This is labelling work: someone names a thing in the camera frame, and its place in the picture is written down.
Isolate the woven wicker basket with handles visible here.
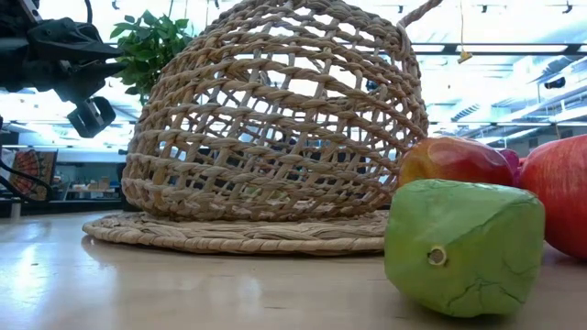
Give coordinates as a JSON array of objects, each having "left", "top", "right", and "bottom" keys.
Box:
[{"left": 121, "top": 0, "right": 445, "bottom": 224}]

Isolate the cluttered white shelf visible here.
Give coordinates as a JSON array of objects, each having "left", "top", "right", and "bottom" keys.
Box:
[{"left": 58, "top": 176, "right": 123, "bottom": 203}]

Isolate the black hanging arm cable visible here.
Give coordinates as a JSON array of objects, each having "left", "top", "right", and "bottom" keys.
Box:
[{"left": 0, "top": 158, "right": 55, "bottom": 204}]

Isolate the yellow hanging connector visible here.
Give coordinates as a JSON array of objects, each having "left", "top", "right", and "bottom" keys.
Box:
[{"left": 457, "top": 0, "right": 474, "bottom": 65}]

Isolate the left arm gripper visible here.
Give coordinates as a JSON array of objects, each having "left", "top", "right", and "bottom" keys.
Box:
[{"left": 0, "top": 0, "right": 129, "bottom": 138}]

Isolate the purple grape bunch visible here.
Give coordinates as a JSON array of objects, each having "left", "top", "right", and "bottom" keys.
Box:
[{"left": 499, "top": 148, "right": 522, "bottom": 187}]

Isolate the orange patterned picture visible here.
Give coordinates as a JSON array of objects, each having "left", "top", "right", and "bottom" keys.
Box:
[{"left": 8, "top": 148, "right": 60, "bottom": 203}]

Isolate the small red yellow apple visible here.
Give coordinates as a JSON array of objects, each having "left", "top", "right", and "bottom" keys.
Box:
[{"left": 397, "top": 136, "right": 515, "bottom": 188}]

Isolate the round woven placemat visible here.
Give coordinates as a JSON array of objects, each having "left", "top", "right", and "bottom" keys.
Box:
[{"left": 82, "top": 209, "right": 390, "bottom": 257}]

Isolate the green toy cucumber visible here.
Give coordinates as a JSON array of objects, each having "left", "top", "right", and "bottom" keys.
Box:
[{"left": 383, "top": 178, "right": 547, "bottom": 319}]

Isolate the green potted plant black pot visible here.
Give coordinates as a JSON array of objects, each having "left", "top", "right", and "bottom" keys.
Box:
[{"left": 108, "top": 7, "right": 196, "bottom": 213}]

